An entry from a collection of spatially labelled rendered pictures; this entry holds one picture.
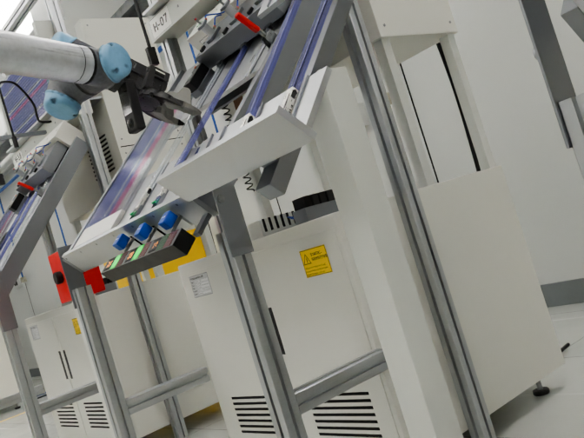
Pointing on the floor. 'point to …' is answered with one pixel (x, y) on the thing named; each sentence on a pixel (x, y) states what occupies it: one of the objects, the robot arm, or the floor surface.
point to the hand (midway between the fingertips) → (188, 120)
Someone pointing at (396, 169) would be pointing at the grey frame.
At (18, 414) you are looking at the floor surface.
